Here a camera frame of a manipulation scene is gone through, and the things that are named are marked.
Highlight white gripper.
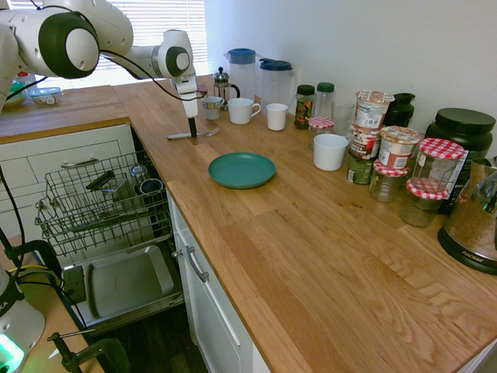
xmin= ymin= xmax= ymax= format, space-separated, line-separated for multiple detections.
xmin=172 ymin=73 xmax=200 ymax=138

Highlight silver fork white handle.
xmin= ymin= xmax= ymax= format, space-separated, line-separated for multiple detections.
xmin=167 ymin=126 xmax=221 ymax=141

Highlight steel dishwasher door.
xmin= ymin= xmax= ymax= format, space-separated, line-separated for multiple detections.
xmin=61 ymin=244 xmax=186 ymax=336

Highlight patterned paper cup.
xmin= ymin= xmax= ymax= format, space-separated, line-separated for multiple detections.
xmin=200 ymin=96 xmax=225 ymax=120

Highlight glass French press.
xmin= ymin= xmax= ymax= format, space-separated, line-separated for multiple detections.
xmin=213 ymin=66 xmax=241 ymax=106

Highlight teal plate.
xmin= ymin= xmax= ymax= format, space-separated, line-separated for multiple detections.
xmin=207 ymin=152 xmax=277 ymax=190

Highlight clear glass jar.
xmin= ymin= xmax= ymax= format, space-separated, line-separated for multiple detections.
xmin=130 ymin=165 xmax=148 ymax=187

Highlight clear pitcher light blue lid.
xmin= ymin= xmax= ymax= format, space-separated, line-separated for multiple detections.
xmin=224 ymin=47 xmax=257 ymax=106

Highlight dark blue mug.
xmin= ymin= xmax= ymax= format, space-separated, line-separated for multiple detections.
xmin=139 ymin=178 xmax=163 ymax=194

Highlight small white ribbed cup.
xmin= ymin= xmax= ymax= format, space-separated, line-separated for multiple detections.
xmin=266 ymin=103 xmax=289 ymax=132

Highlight clear pitcher dark blue lid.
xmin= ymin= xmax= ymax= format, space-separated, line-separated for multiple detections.
xmin=259 ymin=58 xmax=298 ymax=114

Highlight clear plastic container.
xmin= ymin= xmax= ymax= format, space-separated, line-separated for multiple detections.
xmin=101 ymin=180 xmax=131 ymax=201

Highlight white window blinds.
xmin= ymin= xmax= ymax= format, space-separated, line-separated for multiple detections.
xmin=100 ymin=0 xmax=207 ymax=77

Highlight dark coffee jar green lid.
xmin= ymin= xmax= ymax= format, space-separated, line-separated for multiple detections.
xmin=294 ymin=84 xmax=316 ymax=131

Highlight glass jar red checkered lid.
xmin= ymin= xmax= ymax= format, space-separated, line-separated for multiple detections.
xmin=308 ymin=117 xmax=335 ymax=151
xmin=368 ymin=159 xmax=411 ymax=204
xmin=411 ymin=138 xmax=466 ymax=193
xmin=398 ymin=180 xmax=448 ymax=228

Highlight clear bottle green cap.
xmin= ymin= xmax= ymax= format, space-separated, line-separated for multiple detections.
xmin=315 ymin=82 xmax=335 ymax=120

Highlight white panelled cabinet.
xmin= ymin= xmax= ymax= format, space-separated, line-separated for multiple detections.
xmin=0 ymin=122 xmax=137 ymax=244

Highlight clear food container blue lid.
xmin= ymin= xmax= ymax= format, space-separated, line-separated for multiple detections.
xmin=30 ymin=86 xmax=63 ymax=106

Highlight clear glass tumbler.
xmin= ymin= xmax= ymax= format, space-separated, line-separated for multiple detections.
xmin=332 ymin=101 xmax=356 ymax=138

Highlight green oatmeal cup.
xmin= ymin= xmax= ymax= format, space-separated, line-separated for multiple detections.
xmin=346 ymin=151 xmax=376 ymax=185

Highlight brown chocolate oatmeal cup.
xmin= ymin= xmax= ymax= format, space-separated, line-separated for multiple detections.
xmin=350 ymin=124 xmax=381 ymax=161

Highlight green lidded food bowl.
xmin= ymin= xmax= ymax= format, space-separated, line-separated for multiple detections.
xmin=4 ymin=79 xmax=29 ymax=110

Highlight white oatmeal cup peeled lid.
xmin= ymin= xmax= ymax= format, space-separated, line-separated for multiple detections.
xmin=355 ymin=90 xmax=396 ymax=129

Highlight white cabinet with drawer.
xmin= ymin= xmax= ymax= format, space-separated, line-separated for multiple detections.
xmin=166 ymin=190 xmax=273 ymax=373

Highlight black screw clamp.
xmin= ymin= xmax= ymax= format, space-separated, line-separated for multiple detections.
xmin=46 ymin=329 xmax=131 ymax=373
xmin=5 ymin=239 xmax=64 ymax=281

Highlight red white oatmeal cup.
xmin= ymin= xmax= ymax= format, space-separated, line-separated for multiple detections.
xmin=378 ymin=125 xmax=422 ymax=170

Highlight black bottle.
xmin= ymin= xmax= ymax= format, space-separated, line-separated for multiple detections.
xmin=384 ymin=92 xmax=416 ymax=129

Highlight black protein tub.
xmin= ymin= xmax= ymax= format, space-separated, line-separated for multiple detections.
xmin=425 ymin=107 xmax=497 ymax=215

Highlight stainless steel electric kettle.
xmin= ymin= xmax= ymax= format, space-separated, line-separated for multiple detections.
xmin=437 ymin=156 xmax=497 ymax=276

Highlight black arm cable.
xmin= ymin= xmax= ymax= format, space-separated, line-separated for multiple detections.
xmin=99 ymin=48 xmax=209 ymax=103

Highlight white mug with handle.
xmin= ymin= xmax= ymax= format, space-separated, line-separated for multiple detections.
xmin=227 ymin=97 xmax=262 ymax=125

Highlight silver bar cabinet handle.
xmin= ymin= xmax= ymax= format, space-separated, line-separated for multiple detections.
xmin=61 ymin=158 xmax=101 ymax=169

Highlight silver drawer handle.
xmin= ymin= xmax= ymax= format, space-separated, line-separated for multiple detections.
xmin=185 ymin=246 xmax=210 ymax=284

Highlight wide white handleless cup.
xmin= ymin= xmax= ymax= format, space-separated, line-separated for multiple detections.
xmin=313 ymin=134 xmax=349 ymax=172

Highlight grey wire dishwasher rack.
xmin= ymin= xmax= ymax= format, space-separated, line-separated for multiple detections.
xmin=34 ymin=151 xmax=174 ymax=257

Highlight yellow cable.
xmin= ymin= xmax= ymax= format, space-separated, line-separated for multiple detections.
xmin=5 ymin=264 xmax=52 ymax=274

